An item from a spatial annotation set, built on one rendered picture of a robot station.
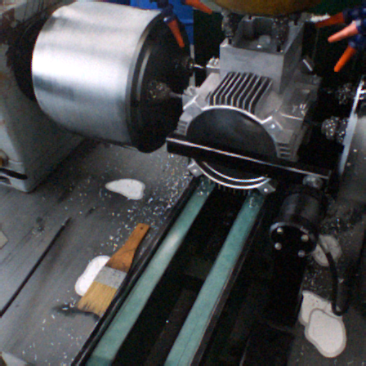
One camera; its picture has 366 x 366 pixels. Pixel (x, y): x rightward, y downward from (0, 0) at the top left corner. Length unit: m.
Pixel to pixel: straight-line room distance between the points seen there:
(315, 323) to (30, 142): 0.64
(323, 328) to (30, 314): 0.47
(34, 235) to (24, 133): 0.20
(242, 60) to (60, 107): 0.32
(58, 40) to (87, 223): 0.35
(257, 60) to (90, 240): 0.45
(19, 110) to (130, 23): 0.30
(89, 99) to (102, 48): 0.08
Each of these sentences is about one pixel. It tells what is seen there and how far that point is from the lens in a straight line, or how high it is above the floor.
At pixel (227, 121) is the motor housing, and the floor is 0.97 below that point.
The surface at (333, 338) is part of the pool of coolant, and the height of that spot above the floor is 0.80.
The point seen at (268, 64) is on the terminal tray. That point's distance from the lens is 0.70.
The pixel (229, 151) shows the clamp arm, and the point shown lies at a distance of 0.68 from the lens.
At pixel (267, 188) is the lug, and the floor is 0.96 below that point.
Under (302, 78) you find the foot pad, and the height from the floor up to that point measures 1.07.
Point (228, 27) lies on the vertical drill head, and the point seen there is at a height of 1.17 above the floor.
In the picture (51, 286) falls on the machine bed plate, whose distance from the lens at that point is 0.84.
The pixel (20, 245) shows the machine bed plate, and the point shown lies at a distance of 0.92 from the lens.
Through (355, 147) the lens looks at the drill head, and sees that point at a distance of 0.63.
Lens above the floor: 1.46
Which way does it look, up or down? 42 degrees down
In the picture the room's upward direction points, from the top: 3 degrees counter-clockwise
